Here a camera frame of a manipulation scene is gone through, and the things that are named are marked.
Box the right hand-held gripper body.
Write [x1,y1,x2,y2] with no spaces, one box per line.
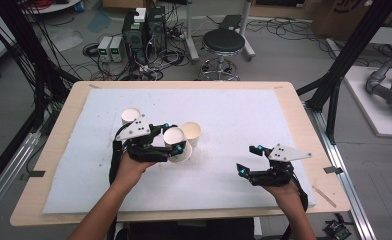
[250,143,313,187]

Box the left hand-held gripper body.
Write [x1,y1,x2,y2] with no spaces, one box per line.
[114,114,172,164]

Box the white paper drinking cup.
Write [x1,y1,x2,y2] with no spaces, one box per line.
[179,121,203,148]
[162,126,193,164]

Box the person's right hand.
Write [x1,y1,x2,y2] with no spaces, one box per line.
[261,182,302,208]

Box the person's left hand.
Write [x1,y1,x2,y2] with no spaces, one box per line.
[111,153,159,193]

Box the thin wooden stick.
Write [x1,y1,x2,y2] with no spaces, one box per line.
[312,185,337,209]

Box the white foam mat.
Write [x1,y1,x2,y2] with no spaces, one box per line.
[43,88,318,215]

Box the person's dark clothing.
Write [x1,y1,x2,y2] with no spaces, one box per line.
[115,218,255,240]

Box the grey power supply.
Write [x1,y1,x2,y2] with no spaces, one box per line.
[109,35,125,63]
[97,35,113,63]

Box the green circuit board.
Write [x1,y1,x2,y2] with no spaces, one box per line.
[322,219,353,240]

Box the black computer tower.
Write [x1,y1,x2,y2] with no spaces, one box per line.
[122,11,148,66]
[146,5,168,54]

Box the white floor board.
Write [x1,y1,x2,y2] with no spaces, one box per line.
[343,65,392,138]

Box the grey metal stand leg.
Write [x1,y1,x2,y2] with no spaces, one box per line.
[238,0,256,62]
[183,0,200,64]

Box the black round stool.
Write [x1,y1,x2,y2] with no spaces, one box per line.
[198,28,247,82]

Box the teal floor sheet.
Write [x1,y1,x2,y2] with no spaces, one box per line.
[86,11,113,34]

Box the small white box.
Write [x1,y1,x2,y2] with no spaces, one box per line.
[133,7,147,24]

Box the dark flat panel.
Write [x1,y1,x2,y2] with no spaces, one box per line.
[218,14,243,30]

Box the brown cardboard box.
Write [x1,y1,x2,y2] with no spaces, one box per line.
[312,0,392,41]

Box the round white table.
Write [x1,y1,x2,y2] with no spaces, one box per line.
[20,0,82,15]

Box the grey shelf panel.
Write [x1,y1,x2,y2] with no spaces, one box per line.
[370,26,392,46]

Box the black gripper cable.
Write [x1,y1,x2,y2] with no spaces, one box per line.
[107,128,129,240]
[279,178,310,240]

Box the silver aluminium rail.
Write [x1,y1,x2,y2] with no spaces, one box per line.
[0,129,47,224]
[305,103,378,240]

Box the tangle of floor cables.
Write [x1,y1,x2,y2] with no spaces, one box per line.
[247,16,338,61]
[82,33,192,82]

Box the black metal frame with cables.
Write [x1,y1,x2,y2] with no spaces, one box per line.
[0,0,82,198]

